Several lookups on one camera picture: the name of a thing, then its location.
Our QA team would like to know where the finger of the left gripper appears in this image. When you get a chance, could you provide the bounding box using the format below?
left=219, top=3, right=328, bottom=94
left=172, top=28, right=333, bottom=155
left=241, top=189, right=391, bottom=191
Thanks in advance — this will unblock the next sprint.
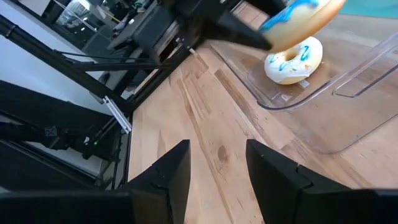
left=247, top=0, right=285, bottom=16
left=214, top=14, right=273, bottom=51

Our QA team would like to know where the silver frame bracket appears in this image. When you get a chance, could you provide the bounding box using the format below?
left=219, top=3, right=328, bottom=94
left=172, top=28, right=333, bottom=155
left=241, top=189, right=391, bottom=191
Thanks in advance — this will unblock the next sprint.
left=102, top=95, right=133, bottom=134

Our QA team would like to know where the blue frosted toy donut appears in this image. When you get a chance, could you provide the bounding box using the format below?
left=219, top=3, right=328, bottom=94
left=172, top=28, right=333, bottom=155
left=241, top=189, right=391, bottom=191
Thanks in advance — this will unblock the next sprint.
left=259, top=0, right=348, bottom=54

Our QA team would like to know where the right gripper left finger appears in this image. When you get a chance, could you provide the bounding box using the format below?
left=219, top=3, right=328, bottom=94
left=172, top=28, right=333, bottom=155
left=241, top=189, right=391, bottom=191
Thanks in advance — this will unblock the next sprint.
left=0, top=139, right=192, bottom=224

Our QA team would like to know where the clear plastic bin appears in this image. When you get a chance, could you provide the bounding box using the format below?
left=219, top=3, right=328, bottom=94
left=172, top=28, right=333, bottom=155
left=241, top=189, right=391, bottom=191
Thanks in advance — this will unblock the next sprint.
left=210, top=12, right=398, bottom=155

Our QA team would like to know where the white frosted toy donut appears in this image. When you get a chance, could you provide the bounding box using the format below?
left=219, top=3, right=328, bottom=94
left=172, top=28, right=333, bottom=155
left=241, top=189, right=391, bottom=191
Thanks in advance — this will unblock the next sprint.
left=264, top=36, right=323, bottom=85

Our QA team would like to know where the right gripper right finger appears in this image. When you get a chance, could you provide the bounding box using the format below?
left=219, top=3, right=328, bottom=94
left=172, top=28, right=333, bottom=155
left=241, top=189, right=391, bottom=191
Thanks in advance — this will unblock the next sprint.
left=245, top=139, right=398, bottom=224

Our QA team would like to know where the black controller box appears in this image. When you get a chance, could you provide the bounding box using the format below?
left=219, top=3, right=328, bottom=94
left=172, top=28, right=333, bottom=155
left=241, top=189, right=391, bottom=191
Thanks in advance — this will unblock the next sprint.
left=0, top=119, right=125, bottom=162

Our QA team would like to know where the teal plastic bin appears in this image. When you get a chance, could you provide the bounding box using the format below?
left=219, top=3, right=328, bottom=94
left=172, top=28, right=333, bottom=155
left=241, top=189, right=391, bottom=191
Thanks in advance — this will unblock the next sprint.
left=338, top=0, right=398, bottom=19

